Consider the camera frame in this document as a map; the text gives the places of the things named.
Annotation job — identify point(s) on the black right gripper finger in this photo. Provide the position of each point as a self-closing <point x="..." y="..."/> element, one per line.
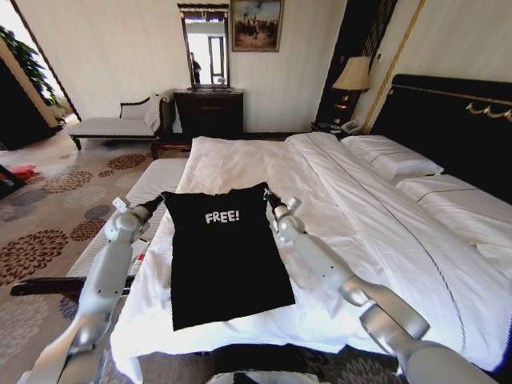
<point x="268" y="194"/>

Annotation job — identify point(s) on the black FREE! print T-shirt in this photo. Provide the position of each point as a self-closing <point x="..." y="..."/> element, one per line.
<point x="228" y="260"/>

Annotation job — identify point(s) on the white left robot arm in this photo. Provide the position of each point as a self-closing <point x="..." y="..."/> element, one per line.
<point x="108" y="264"/>

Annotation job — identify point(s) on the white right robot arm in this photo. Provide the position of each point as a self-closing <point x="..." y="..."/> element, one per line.
<point x="320" y="260"/>

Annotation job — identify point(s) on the white ribbed upholstered bench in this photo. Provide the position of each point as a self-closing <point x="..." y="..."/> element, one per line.
<point x="104" y="240"/>

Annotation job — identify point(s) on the dark nightstand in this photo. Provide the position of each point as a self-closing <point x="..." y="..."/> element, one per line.
<point x="328" y="129"/>

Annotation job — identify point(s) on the white duvet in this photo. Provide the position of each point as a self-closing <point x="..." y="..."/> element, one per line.
<point x="360" y="248"/>

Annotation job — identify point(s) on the white throw blanket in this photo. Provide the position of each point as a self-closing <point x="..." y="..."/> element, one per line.
<point x="153" y="110"/>

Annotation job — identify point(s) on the dark wooden dresser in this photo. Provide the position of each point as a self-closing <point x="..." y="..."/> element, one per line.
<point x="209" y="114"/>

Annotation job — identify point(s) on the white desk telephone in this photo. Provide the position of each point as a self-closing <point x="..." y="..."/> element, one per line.
<point x="350" y="126"/>

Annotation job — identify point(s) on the white pillow with dark stripe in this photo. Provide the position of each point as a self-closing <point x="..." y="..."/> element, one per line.
<point x="394" y="158"/>
<point x="468" y="208"/>

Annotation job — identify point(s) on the red cloth item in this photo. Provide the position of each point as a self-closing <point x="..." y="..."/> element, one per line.
<point x="22" y="172"/>

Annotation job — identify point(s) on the cream shade table lamp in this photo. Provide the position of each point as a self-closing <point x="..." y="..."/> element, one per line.
<point x="352" y="76"/>

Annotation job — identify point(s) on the person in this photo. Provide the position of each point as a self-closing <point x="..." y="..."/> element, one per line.
<point x="195" y="68"/>

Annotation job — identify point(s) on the dark wooden cabinet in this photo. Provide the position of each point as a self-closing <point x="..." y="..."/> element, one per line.
<point x="20" y="116"/>

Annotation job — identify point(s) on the gold-framed painting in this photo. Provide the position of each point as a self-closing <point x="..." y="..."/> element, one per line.
<point x="257" y="25"/>

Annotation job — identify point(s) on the black headboard with gold trim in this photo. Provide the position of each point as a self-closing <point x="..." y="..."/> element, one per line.
<point x="448" y="132"/>

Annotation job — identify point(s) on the green leafy plant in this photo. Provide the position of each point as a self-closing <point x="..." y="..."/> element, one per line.
<point x="28" y="60"/>

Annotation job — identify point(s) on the white chaise longue, dark frame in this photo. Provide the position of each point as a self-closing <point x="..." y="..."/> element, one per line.
<point x="116" y="128"/>

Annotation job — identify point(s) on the dark-framed wall mirror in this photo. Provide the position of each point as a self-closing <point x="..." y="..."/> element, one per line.
<point x="208" y="44"/>

